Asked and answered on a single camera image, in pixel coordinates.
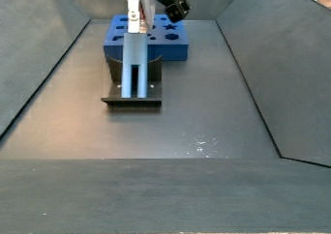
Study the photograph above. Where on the blue foam shape board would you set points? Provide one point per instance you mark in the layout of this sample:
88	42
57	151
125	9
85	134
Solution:
168	39

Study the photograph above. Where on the black fixture stand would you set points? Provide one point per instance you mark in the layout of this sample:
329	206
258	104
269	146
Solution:
153	98

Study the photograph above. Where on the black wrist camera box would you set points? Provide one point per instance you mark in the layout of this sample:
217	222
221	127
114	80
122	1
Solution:
178	10

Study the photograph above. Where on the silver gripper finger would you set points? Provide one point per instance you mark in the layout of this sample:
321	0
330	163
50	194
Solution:
148	15
134	16

